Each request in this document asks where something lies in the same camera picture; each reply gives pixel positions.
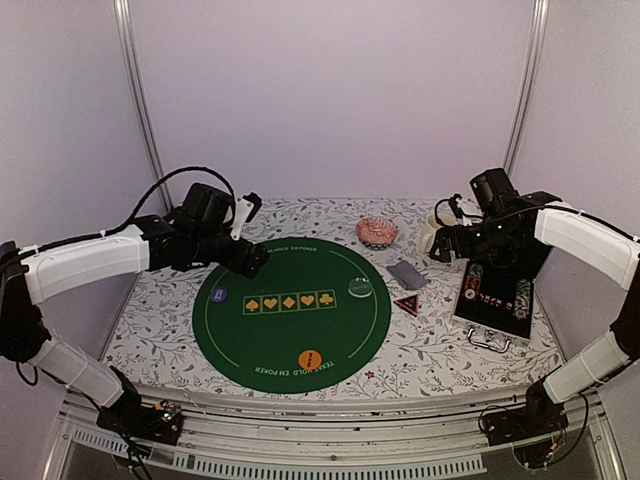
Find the red chip stack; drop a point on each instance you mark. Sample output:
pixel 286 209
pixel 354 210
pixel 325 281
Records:
pixel 473 280

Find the green chip stack in case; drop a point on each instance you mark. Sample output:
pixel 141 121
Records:
pixel 522 300

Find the orange round blind button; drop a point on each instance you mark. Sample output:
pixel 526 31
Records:
pixel 310 360

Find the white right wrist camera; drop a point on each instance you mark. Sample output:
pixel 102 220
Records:
pixel 463 210

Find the blue round blind button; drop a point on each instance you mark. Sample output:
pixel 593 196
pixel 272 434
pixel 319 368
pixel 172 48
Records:
pixel 219 294

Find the right aluminium frame post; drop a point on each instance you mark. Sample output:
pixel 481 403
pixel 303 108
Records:
pixel 532 62

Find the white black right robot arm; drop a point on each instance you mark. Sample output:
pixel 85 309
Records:
pixel 516 233

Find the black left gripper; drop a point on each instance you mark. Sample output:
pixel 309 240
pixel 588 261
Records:
pixel 238 261

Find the cream ceramic mug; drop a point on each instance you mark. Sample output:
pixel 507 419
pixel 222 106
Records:
pixel 428 232

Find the red black triangle token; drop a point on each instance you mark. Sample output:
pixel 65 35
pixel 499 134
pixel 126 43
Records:
pixel 409 304

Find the aluminium frame post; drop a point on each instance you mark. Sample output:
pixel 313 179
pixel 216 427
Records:
pixel 532 62
pixel 124 24

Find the red patterned small bowl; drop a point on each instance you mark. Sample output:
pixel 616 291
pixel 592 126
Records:
pixel 376 233

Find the round green poker mat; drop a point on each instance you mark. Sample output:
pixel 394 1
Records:
pixel 298 301

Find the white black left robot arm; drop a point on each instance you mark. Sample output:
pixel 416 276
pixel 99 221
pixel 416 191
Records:
pixel 206 228

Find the left aluminium frame post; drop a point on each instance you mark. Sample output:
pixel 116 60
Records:
pixel 124 24

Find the clear green dealer button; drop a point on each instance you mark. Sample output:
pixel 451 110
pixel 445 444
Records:
pixel 360 287

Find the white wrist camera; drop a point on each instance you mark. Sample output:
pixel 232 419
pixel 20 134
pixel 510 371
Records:
pixel 246 207
pixel 463 210

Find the aluminium poker chip case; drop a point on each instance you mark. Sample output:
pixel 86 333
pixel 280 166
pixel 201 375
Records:
pixel 488 320

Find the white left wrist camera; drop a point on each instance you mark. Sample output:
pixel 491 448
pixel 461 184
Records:
pixel 246 207

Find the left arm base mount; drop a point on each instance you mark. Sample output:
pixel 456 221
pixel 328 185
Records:
pixel 161 423

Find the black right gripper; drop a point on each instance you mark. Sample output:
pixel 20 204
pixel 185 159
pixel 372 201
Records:
pixel 443 238

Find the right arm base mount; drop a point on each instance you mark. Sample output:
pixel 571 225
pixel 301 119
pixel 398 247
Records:
pixel 542 428

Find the aluminium front rail frame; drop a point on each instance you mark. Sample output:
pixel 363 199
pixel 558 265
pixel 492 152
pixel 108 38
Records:
pixel 235 437

